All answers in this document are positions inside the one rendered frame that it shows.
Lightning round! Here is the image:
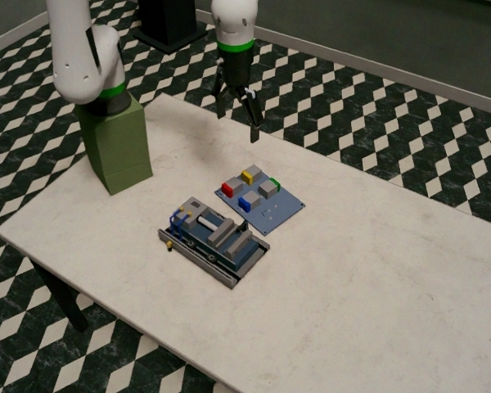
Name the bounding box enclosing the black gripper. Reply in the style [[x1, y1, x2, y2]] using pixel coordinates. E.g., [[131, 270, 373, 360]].
[[211, 66, 265, 143]]

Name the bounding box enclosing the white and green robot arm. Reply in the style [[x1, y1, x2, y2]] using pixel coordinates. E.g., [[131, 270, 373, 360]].
[[45, 0, 258, 116]]

